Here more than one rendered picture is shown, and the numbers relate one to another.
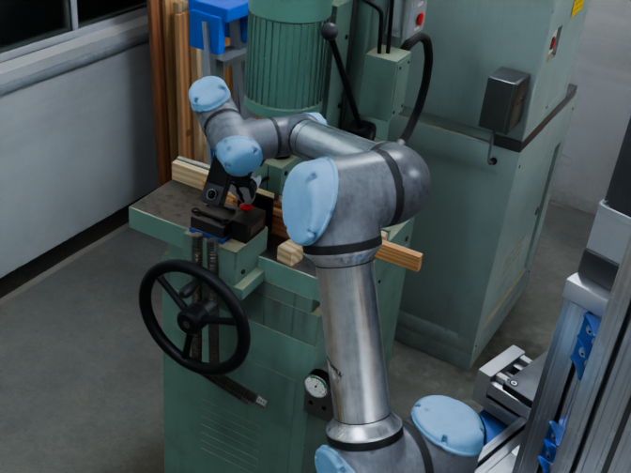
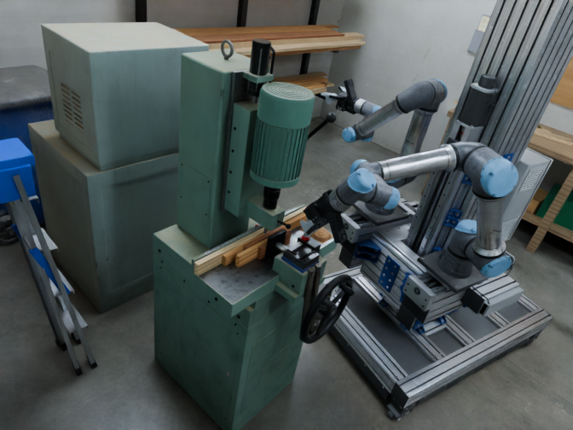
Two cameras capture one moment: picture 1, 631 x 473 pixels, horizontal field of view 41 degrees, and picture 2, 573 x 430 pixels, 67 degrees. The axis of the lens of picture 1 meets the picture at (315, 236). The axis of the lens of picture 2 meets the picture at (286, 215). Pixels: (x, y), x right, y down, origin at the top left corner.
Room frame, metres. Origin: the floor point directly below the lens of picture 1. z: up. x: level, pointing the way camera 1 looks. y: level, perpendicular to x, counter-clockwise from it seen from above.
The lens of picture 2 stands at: (1.45, 1.42, 1.92)
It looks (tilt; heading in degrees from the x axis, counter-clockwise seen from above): 33 degrees down; 280
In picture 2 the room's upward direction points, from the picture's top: 11 degrees clockwise
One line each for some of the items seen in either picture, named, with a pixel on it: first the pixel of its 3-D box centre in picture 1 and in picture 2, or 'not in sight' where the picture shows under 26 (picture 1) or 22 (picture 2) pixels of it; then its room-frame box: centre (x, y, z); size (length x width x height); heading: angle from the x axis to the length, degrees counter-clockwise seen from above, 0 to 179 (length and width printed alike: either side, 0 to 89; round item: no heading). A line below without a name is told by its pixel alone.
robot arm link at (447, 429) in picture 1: (439, 445); (469, 237); (0.96, -0.23, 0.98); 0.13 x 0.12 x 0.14; 121
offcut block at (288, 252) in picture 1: (290, 252); not in sight; (1.57, 0.05, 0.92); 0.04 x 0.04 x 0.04; 56
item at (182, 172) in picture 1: (273, 204); (257, 237); (1.77, 0.11, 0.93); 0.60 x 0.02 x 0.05; 65
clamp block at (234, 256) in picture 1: (225, 246); (298, 267); (1.58, 0.20, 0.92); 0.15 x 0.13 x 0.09; 65
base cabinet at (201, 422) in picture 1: (284, 362); (229, 322); (1.86, 0.05, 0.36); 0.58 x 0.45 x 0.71; 155
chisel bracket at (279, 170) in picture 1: (283, 169); (264, 213); (1.76, 0.09, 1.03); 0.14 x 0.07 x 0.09; 155
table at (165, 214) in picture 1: (245, 246); (280, 264); (1.66, 0.16, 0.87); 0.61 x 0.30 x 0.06; 65
